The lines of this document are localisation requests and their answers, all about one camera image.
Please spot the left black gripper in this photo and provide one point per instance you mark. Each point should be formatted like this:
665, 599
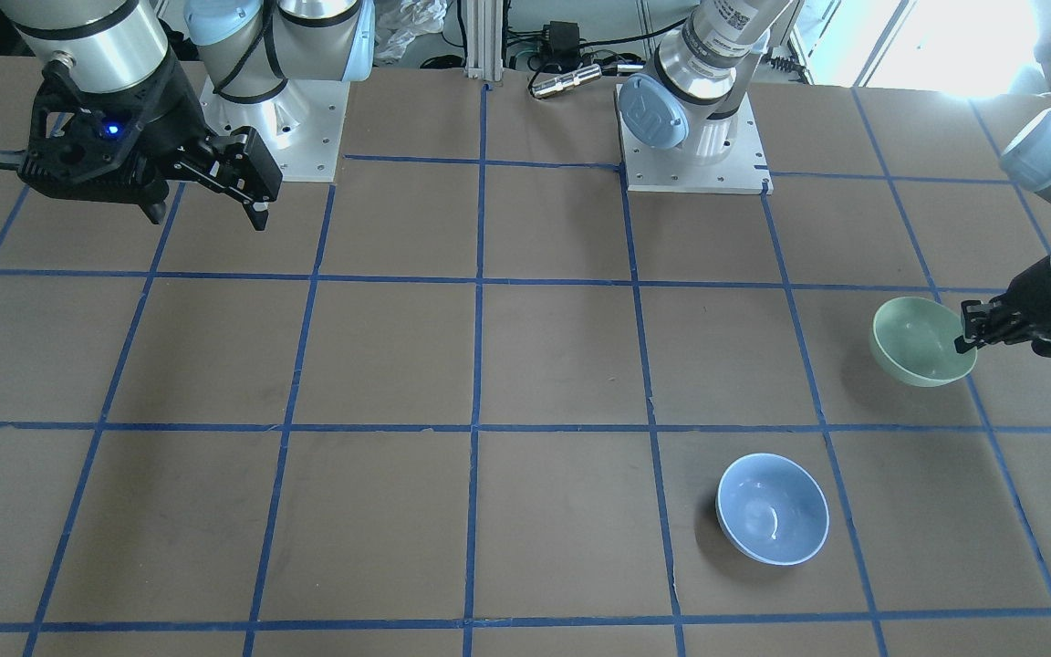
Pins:
1050, 306

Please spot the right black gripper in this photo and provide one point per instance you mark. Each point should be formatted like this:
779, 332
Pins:
166, 108

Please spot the green bowl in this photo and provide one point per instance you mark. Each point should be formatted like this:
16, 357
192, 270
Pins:
913, 340

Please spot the blue bowl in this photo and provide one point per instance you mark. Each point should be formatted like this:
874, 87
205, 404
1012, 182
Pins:
772, 510

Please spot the white crumpled cloth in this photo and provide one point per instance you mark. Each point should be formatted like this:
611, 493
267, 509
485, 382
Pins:
399, 23

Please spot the silver metal cylinder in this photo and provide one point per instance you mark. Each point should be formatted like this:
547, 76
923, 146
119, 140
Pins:
563, 83

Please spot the black power adapter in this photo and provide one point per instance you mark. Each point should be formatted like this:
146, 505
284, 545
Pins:
560, 39

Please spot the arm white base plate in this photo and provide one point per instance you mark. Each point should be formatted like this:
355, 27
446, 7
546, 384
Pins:
727, 159
302, 126

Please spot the aluminium frame post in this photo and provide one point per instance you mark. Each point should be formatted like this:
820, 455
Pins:
484, 39

